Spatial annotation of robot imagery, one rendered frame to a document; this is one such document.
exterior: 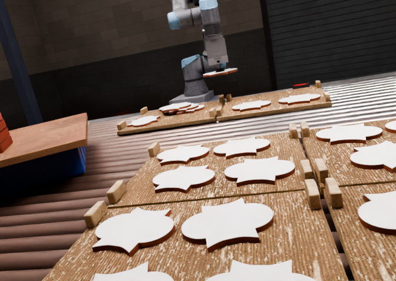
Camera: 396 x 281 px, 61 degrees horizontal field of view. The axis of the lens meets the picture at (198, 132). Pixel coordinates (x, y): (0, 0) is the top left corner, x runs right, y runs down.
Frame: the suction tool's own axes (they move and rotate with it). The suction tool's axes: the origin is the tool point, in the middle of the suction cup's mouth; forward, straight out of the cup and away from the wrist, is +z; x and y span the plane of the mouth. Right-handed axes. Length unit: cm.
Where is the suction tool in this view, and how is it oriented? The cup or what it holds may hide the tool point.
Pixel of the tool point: (220, 74)
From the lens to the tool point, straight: 148.2
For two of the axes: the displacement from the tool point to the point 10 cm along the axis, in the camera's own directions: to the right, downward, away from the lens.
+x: 0.5, -2.7, 9.6
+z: 1.9, 9.5, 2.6
